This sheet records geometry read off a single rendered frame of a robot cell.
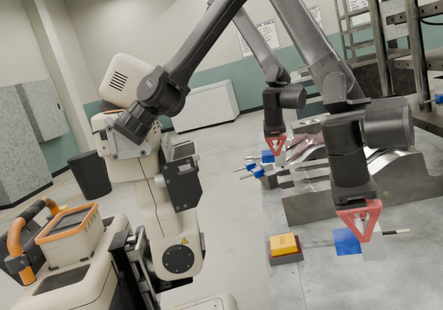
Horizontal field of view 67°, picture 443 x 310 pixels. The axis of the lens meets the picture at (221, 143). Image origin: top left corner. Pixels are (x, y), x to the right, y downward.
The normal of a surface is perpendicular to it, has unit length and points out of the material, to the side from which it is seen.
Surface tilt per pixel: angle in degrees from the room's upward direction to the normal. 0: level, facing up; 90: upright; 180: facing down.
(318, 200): 90
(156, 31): 90
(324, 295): 0
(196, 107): 90
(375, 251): 90
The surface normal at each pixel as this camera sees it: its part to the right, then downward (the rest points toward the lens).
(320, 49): -0.56, -0.50
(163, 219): 0.11, 0.19
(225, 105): -0.22, 0.28
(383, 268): -0.26, -0.94
